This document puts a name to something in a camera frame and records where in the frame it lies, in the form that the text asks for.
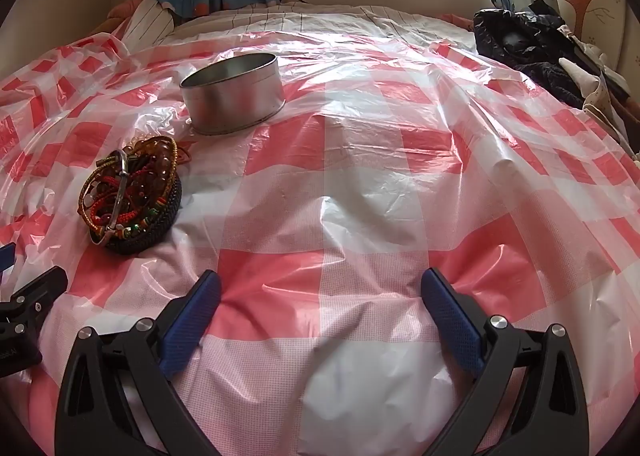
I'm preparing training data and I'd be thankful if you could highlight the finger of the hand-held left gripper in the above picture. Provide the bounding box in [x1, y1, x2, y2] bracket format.
[0, 243, 17, 284]
[0, 266, 68, 324]

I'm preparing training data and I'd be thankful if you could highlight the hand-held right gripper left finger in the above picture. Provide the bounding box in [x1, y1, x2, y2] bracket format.
[54, 269, 223, 456]

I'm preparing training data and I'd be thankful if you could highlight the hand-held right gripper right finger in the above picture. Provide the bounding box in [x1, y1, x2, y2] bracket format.
[420, 267, 590, 456]

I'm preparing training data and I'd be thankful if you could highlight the black and pearl bracelet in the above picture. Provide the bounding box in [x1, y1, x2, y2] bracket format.
[90, 169, 183, 255]

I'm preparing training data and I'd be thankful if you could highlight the pile of mixed bracelets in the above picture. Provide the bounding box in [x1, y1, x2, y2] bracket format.
[77, 135, 183, 247]

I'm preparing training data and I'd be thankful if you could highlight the round metal tin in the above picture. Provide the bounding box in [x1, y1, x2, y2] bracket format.
[179, 53, 287, 136]

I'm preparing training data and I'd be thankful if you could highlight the red checkered plastic sheet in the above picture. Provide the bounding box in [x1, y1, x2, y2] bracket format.
[0, 29, 640, 456]

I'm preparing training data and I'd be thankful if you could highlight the pink cloth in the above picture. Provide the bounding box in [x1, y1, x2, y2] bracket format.
[95, 0, 146, 32]

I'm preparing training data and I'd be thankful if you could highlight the striped pillow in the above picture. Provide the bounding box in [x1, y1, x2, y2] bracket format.
[117, 0, 176, 54]

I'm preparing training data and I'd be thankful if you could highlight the white cloth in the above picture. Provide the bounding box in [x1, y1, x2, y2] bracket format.
[557, 24, 640, 157]

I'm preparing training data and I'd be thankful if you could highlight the black jacket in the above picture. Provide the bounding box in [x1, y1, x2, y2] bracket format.
[472, 0, 601, 110]

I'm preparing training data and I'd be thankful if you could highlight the striped bed sheet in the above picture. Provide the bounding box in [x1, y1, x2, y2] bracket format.
[170, 4, 476, 52]

